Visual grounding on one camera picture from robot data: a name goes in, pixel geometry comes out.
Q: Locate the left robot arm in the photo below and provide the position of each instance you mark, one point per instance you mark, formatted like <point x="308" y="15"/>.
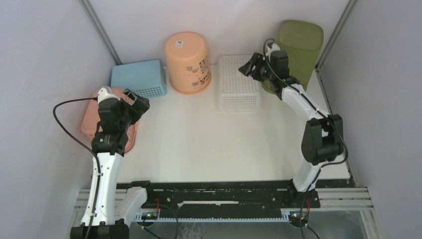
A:
<point x="101" y="220"/>

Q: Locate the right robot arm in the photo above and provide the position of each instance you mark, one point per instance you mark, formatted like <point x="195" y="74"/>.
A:
<point x="322" y="141"/>

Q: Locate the green mesh waste bin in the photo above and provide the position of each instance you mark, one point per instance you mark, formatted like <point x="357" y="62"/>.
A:
<point x="303" y="42"/>

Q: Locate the pink plastic basket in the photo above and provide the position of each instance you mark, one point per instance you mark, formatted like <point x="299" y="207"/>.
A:
<point x="91" y="118"/>

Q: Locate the orange capybara bucket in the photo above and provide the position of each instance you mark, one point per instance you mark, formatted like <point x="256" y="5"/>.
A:
<point x="187" y="60"/>

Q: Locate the blue plastic basket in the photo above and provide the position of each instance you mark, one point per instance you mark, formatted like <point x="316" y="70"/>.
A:
<point x="146" y="79"/>

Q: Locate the clear white plastic tray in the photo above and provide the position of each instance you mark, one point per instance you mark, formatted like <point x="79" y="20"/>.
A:
<point x="234" y="92"/>

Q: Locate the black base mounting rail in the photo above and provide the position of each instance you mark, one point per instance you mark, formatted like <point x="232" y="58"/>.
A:
<point x="225" y="200"/>

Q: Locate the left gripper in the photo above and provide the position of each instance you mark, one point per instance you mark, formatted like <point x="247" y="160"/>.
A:
<point x="141" y="104"/>

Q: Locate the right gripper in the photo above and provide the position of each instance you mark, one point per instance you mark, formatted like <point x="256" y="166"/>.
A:
<point x="257" y="59"/>

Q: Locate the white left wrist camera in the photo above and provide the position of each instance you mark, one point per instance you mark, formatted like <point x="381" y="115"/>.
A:
<point x="105" y="93"/>

